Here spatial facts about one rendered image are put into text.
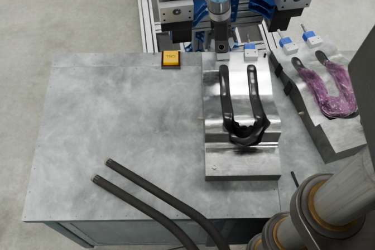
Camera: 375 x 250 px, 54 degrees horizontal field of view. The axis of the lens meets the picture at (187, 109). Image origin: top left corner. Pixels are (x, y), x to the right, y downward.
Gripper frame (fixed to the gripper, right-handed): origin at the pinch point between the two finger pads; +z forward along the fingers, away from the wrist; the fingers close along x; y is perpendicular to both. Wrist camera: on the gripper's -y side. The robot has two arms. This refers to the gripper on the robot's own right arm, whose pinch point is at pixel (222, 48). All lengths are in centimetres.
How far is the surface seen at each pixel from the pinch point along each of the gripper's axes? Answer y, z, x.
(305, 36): 10.2, 14.1, -34.2
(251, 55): -1.9, 4.0, -10.7
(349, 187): -65, -81, -15
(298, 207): -66, -68, -11
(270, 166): -45.2, 4.1, -13.9
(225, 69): -6.5, 5.1, -0.5
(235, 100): -20.3, 3.2, -3.5
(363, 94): -60, -96, -12
